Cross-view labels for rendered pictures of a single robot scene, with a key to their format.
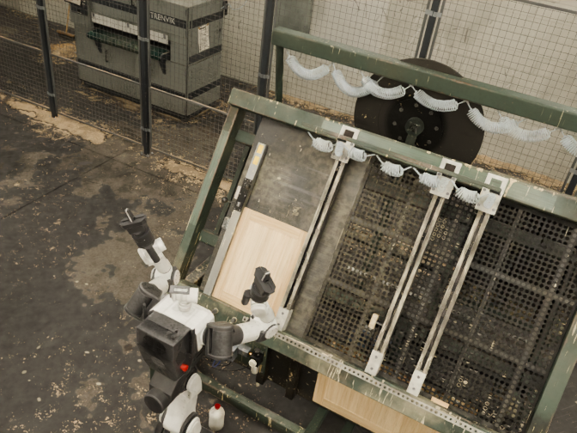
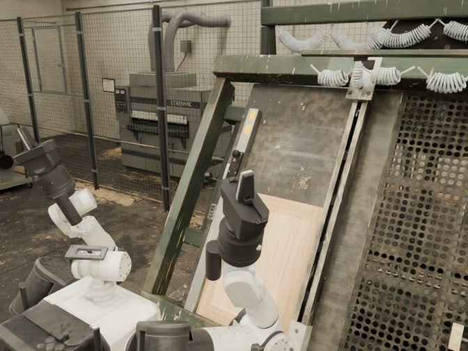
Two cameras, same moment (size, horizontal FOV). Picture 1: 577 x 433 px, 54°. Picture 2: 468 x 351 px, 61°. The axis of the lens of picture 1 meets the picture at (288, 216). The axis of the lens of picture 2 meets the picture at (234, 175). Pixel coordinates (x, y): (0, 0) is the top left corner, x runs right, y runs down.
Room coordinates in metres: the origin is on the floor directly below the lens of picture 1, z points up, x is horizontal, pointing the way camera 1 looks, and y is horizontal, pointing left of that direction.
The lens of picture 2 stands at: (1.11, -0.05, 1.95)
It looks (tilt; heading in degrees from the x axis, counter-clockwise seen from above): 17 degrees down; 11
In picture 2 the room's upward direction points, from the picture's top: straight up
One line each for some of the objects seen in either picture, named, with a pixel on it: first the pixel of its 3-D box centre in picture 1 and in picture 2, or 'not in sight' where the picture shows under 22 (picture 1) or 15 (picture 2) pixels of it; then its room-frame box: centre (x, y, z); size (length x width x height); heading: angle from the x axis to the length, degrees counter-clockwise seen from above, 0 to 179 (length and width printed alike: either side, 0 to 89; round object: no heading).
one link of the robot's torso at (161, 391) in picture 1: (172, 380); not in sight; (1.76, 0.44, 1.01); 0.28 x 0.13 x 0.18; 156
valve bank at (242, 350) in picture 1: (223, 350); not in sight; (2.28, 0.27, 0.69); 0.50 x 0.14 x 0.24; 66
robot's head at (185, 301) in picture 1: (185, 296); (102, 269); (1.84, 0.40, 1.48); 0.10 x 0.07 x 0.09; 96
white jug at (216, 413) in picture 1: (216, 415); not in sight; (2.26, 0.27, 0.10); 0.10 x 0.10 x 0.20
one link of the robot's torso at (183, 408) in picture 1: (180, 399); not in sight; (1.82, 0.41, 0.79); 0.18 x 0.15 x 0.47; 66
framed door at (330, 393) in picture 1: (387, 404); not in sight; (2.19, -0.73, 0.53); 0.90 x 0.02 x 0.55; 66
